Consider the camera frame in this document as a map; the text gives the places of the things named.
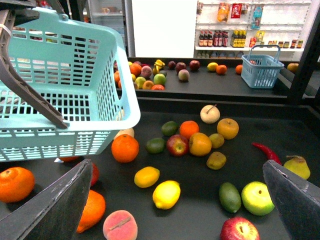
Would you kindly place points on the far large orange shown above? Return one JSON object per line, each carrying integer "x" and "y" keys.
{"x": 135, "y": 69}

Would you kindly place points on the far green apple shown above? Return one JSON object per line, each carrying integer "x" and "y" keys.
{"x": 159, "y": 79}

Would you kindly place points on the green lime centre upper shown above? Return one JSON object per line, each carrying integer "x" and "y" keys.
{"x": 169, "y": 128}

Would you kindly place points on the pink peach front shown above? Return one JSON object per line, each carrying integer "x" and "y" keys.
{"x": 120, "y": 225}

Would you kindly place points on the orange tangerine far left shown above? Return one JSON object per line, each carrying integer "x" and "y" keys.
{"x": 16, "y": 183}

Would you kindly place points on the green lime centre lower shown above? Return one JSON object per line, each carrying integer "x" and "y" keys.
{"x": 155, "y": 145}

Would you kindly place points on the white price tag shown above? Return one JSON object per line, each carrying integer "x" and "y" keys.
{"x": 58, "y": 160}

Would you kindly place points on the black shelf upright post right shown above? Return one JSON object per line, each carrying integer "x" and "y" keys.
{"x": 307, "y": 64}

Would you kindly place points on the yellow pear right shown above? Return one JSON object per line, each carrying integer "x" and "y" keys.
{"x": 298, "y": 165}

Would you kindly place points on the red apple centre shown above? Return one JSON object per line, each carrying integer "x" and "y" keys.
{"x": 177, "y": 145}

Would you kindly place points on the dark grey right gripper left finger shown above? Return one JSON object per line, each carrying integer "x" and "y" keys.
{"x": 54, "y": 213}

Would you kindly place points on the far pink peach alone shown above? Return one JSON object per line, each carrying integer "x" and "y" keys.
{"x": 183, "y": 75}

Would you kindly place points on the light teal shopping basket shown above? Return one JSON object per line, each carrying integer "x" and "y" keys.
{"x": 81, "y": 69}

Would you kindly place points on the small orange mandarin centre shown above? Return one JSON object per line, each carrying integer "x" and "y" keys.
{"x": 188, "y": 128}

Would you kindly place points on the far dark red apple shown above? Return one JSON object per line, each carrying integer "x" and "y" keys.
{"x": 194, "y": 65}

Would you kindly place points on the golden yellow apple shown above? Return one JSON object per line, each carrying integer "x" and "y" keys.
{"x": 228, "y": 128}

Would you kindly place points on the far orange mandarin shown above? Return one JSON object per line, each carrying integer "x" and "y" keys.
{"x": 221, "y": 69}

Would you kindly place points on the far banana bunch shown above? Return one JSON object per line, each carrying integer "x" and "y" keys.
{"x": 158, "y": 65}

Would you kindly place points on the white pear with stem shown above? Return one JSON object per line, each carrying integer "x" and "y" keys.
{"x": 210, "y": 114}

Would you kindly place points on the bright green apple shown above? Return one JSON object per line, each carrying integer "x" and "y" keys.
{"x": 256, "y": 198}

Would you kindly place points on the red apple front right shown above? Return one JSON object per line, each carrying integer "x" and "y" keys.
{"x": 239, "y": 228}

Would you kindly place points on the large orange centre left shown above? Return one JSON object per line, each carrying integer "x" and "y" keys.
{"x": 125, "y": 148}

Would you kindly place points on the brown kiwi lower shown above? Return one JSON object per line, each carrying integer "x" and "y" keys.
{"x": 216, "y": 160}

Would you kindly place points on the white pear lower left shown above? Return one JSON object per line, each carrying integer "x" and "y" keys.
{"x": 128, "y": 131}

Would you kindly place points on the yellow lemon smaller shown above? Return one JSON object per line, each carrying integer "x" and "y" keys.
{"x": 146, "y": 177}

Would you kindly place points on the large orange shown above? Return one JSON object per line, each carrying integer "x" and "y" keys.
{"x": 125, "y": 148}
{"x": 135, "y": 69}

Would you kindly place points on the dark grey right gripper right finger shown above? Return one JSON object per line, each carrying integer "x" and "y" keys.
{"x": 296, "y": 199}

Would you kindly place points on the brown kiwi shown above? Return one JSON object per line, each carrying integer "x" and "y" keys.
{"x": 217, "y": 140}
{"x": 216, "y": 160}

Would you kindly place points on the red fruit behind left finger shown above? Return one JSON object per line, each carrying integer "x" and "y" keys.
{"x": 95, "y": 175}

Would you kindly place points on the orange persimmon green calyx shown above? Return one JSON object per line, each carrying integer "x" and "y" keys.
{"x": 69, "y": 159}

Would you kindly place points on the small blue basket far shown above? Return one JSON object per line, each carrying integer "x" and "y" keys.
{"x": 260, "y": 71}

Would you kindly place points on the yellow lemon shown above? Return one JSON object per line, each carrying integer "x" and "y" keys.
{"x": 212, "y": 66}
{"x": 166, "y": 194}

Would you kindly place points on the brown kiwi upper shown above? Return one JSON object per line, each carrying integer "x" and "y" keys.
{"x": 217, "y": 140}

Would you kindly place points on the orange fruit behind left finger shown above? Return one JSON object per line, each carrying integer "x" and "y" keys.
{"x": 93, "y": 211}

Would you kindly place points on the yellow orange persimmon centre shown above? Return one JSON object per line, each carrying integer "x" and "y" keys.
{"x": 199, "y": 144}

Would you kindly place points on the red chili pepper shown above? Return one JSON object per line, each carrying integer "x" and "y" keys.
{"x": 270, "y": 154}

